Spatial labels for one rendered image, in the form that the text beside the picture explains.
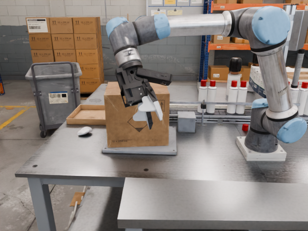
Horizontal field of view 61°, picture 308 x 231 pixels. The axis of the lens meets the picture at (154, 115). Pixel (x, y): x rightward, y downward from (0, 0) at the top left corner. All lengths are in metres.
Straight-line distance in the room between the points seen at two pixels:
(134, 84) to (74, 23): 3.92
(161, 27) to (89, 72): 3.91
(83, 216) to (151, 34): 1.36
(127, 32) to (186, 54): 5.22
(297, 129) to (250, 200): 0.33
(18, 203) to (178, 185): 1.71
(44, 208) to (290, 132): 1.11
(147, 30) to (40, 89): 2.58
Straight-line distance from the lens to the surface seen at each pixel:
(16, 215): 2.41
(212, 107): 1.64
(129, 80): 0.79
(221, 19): 1.05
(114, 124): 1.24
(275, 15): 0.96
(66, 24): 4.66
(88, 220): 1.85
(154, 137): 1.27
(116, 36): 0.83
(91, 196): 2.03
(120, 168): 1.17
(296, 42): 1.51
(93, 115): 1.76
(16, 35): 6.71
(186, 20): 1.00
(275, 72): 1.03
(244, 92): 1.64
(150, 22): 0.84
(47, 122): 3.45
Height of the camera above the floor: 1.46
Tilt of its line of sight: 22 degrees down
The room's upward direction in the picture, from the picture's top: straight up
